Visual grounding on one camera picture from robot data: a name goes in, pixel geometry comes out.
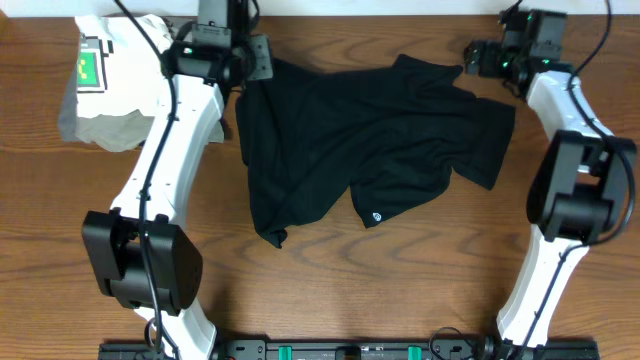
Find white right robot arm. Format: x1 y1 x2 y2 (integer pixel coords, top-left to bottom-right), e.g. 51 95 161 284
464 41 637 359

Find black t-shirt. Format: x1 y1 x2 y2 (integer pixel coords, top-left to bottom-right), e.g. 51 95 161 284
236 55 515 247

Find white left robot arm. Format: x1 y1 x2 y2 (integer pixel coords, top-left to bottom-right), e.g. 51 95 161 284
81 35 273 359

